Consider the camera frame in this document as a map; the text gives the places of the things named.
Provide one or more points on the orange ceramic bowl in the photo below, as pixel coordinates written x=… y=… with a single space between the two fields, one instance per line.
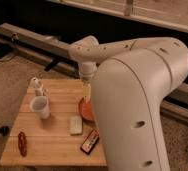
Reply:
x=85 y=110

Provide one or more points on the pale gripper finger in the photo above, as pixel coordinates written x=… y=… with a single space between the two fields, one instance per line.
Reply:
x=87 y=92

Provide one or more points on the white plastic cup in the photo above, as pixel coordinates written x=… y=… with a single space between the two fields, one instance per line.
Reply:
x=40 y=105

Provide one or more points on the red and black box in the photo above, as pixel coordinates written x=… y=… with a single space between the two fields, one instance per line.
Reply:
x=90 y=142

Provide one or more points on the wooden board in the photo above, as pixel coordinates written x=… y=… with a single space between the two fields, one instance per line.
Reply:
x=49 y=142

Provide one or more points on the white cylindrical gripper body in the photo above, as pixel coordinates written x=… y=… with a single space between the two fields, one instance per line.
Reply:
x=87 y=70

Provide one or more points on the small white bottle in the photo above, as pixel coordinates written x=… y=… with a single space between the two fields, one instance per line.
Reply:
x=38 y=87

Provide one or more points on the pale yellow sponge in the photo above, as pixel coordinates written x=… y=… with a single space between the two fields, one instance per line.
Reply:
x=76 y=125

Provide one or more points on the metal rail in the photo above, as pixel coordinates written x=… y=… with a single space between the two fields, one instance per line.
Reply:
x=61 y=49

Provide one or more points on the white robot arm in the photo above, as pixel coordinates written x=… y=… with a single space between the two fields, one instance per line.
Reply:
x=129 y=80

